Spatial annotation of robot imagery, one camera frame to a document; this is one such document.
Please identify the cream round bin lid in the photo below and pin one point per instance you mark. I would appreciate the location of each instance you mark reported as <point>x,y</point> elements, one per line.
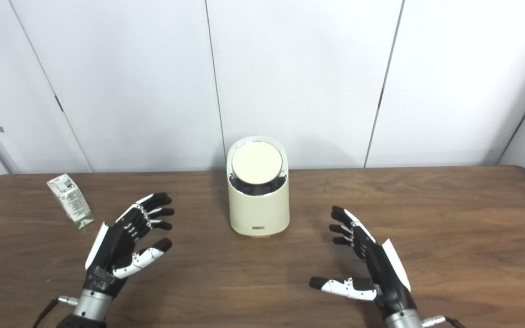
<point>257,162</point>

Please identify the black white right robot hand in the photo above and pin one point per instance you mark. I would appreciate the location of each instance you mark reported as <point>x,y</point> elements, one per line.
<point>388,273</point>

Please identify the cream lidded trash can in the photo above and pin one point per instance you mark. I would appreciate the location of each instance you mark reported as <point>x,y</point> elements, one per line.
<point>258,212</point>

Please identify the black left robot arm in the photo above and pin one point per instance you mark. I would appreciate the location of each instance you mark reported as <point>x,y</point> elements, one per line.
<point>90,307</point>

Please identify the white green milk carton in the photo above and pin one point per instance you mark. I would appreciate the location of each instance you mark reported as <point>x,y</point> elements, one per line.
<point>72,200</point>

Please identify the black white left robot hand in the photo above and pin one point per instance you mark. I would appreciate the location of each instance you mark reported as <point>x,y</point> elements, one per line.
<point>112,246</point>

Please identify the black wall panel hinge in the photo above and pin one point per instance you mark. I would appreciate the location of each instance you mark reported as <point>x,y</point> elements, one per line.
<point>59,103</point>

